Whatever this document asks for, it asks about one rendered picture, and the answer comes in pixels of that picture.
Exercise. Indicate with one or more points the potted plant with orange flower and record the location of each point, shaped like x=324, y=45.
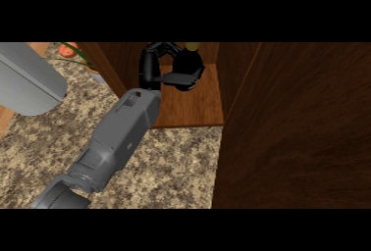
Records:
x=72, y=49

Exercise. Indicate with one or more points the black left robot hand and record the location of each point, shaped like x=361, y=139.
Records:
x=148, y=70

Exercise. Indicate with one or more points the brown wooden cabinet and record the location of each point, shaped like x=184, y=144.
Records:
x=193, y=108

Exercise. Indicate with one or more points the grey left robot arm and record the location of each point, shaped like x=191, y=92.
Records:
x=123, y=130

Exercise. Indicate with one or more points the dark brown cabinet door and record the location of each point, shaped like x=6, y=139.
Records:
x=299, y=130

